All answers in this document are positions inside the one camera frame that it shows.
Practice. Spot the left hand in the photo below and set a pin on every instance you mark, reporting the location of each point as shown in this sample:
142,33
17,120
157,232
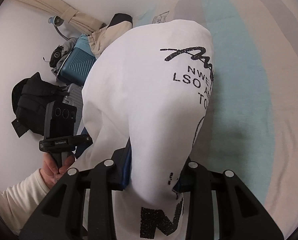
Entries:
50,173

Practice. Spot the white and navy sweatshirt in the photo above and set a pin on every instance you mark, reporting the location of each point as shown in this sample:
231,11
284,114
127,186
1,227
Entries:
150,88

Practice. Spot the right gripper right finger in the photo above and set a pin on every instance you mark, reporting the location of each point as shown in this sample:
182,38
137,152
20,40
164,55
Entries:
240,214

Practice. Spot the beige and black folded garment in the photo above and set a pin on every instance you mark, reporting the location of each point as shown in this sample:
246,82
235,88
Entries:
101,39

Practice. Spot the grey cloth with black device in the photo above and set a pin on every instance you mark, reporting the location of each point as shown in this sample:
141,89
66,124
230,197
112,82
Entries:
60,54

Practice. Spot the grey suitcase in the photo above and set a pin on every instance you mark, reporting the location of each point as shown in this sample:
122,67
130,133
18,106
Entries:
75,99

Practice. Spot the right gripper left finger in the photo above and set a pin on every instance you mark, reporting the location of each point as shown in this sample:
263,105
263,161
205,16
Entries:
80,206

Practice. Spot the cream sleeved left forearm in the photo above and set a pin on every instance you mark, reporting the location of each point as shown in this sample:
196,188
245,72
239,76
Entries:
18,202

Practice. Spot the black jacket pile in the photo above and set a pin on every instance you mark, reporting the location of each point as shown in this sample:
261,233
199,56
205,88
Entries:
29,99

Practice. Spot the teal ribbed suitcase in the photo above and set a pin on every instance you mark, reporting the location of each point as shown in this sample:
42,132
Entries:
78,63

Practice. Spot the beige tied curtain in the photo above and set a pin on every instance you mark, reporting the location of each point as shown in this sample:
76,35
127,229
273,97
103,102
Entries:
81,21

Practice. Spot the striped pastel bed sheet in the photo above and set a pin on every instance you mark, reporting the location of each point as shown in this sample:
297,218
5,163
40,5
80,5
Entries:
251,125

